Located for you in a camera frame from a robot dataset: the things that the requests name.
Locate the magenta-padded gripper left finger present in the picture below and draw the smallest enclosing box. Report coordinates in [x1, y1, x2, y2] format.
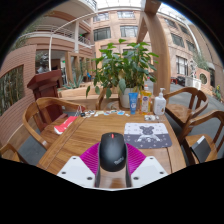
[57, 142, 101, 188]

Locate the black computer mouse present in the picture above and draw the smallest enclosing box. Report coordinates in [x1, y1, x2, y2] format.
[98, 132, 128, 173]

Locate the light wooden armchair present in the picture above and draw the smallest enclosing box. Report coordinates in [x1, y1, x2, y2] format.
[95, 87, 121, 111]
[163, 86, 210, 130]
[22, 96, 87, 151]
[179, 110, 224, 166]
[0, 142, 22, 164]

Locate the dark red-brown wooden chair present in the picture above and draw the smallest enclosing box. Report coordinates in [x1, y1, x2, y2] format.
[27, 69, 68, 132]

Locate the grey bear-print mouse pad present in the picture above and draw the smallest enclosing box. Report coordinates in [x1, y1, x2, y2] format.
[123, 122, 173, 150]

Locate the green plant in white pot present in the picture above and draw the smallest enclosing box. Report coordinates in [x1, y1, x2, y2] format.
[85, 38, 160, 110]

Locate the small white packet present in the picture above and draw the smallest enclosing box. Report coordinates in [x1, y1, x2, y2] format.
[143, 114, 161, 122]

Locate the red flat packet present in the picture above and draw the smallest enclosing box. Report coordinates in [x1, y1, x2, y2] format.
[53, 115, 78, 135]

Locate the blue tube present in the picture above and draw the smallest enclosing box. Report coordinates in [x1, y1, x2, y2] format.
[128, 92, 139, 115]

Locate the white pump bottle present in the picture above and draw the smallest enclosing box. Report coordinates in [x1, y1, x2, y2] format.
[153, 87, 167, 116]

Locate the black notebook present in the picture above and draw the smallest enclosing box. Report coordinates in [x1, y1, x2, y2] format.
[189, 135, 212, 164]

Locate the small dark key fob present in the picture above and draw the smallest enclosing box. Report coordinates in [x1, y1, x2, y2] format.
[79, 105, 87, 118]

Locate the yellow dish soap bottle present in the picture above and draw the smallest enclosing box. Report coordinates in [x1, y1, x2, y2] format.
[139, 84, 153, 115]

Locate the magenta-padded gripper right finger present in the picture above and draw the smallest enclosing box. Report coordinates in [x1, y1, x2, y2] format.
[125, 143, 169, 188]

